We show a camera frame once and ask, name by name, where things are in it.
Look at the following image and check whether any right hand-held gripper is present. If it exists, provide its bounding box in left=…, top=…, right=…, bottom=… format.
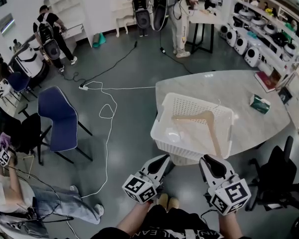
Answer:
left=199, top=155, right=252, bottom=215

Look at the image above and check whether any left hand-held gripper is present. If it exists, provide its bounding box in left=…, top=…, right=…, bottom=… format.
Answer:
left=122, top=154, right=170, bottom=204

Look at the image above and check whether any white plastic basket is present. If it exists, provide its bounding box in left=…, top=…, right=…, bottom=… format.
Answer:
left=149, top=92, right=235, bottom=165

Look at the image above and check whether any wooden clothes hanger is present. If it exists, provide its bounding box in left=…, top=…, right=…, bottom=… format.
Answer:
left=171, top=98, right=224, bottom=157

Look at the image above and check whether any person's right forearm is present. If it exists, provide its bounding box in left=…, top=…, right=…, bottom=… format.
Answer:
left=217, top=211, right=245, bottom=239

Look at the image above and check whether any person's left forearm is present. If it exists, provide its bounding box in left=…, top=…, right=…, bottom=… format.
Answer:
left=116, top=202, right=150, bottom=237

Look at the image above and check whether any green tissue box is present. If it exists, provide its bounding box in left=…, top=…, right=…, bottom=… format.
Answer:
left=249, top=93, right=272, bottom=115

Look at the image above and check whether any white storage rack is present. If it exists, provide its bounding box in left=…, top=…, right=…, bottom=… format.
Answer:
left=232, top=0, right=299, bottom=86

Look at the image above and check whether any person's beige shoe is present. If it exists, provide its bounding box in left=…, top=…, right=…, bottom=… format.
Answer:
left=167, top=197, right=180, bottom=212
left=156, top=193, right=169, bottom=210

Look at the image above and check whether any grey marble table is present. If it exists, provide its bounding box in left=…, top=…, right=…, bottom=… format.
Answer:
left=154, top=70, right=292, bottom=159

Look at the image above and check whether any black office chair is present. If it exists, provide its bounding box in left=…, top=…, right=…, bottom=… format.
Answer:
left=246, top=135, right=299, bottom=217

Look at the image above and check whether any person's black printed clothing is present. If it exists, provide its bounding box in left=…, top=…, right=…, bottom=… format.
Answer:
left=91, top=205, right=224, bottom=239

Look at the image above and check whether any red book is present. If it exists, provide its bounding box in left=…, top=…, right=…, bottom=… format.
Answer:
left=253, top=70, right=282, bottom=93

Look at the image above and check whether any white pod backpack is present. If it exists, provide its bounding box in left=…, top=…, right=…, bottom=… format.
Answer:
left=233, top=36, right=249, bottom=56
left=244, top=46, right=263, bottom=68
left=226, top=28, right=238, bottom=47
left=218, top=24, right=231, bottom=40

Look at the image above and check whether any green rolled mat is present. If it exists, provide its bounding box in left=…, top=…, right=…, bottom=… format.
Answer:
left=92, top=32, right=107, bottom=48

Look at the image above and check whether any purple cloth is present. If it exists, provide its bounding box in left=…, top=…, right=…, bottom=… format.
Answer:
left=0, top=132, right=12, bottom=147

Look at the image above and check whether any white vanity dresser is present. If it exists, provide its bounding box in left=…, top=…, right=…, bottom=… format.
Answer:
left=110, top=0, right=138, bottom=38

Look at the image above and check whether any white table with black legs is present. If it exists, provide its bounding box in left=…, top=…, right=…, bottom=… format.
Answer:
left=188, top=6, right=228, bottom=55

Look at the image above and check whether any small blue chair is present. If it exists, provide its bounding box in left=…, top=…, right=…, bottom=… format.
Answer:
left=6, top=71, right=38, bottom=100

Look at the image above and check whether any white cylindrical machine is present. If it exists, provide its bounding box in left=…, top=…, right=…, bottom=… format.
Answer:
left=14, top=37, right=50, bottom=79

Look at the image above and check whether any white cable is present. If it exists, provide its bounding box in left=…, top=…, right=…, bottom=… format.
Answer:
left=64, top=80, right=157, bottom=234

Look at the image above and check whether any black cable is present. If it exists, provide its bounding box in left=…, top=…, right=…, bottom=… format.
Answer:
left=61, top=40, right=138, bottom=85
left=159, top=27, right=194, bottom=75

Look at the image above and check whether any white wall shelf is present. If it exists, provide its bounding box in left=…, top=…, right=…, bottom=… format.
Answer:
left=42, top=0, right=93, bottom=47

